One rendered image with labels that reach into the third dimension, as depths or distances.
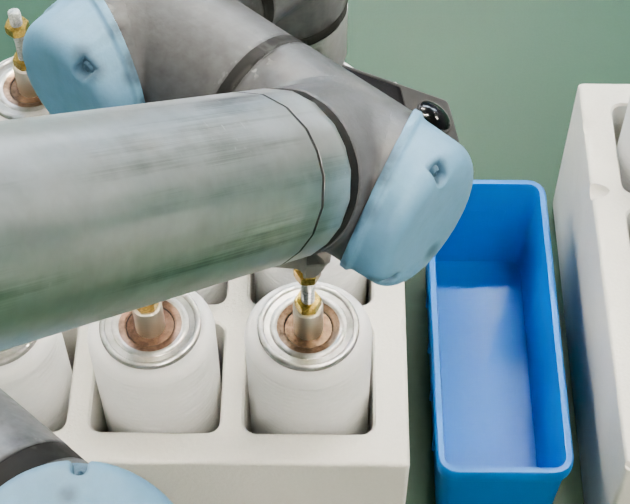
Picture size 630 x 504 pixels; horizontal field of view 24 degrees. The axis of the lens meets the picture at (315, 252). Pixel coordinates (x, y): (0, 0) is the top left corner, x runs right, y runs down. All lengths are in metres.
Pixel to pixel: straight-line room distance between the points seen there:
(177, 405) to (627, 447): 0.34
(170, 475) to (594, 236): 0.41
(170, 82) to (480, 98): 0.92
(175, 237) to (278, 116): 0.09
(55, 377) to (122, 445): 0.07
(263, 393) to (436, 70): 0.59
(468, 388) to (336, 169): 0.77
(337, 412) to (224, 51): 0.49
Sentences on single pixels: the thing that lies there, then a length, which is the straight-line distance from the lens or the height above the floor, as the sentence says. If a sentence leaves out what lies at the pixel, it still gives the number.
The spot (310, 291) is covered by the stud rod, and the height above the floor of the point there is 0.31.
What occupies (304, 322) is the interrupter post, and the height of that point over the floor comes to 0.27.
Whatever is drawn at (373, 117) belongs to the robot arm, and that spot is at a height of 0.68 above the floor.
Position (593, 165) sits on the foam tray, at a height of 0.18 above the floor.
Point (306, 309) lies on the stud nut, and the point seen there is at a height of 0.29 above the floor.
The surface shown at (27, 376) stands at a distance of 1.10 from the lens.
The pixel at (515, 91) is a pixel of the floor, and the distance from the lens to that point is 1.58.
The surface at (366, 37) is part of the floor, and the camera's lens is 1.62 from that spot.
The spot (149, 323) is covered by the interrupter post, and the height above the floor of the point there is 0.27.
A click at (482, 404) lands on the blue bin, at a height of 0.00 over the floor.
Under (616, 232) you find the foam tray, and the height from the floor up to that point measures 0.18.
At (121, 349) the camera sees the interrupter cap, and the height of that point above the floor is 0.25.
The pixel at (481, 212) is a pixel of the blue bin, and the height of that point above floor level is 0.08.
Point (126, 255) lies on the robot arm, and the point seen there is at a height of 0.77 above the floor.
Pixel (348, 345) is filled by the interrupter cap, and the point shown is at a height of 0.25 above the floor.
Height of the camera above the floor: 1.16
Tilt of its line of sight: 54 degrees down
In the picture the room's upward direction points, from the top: straight up
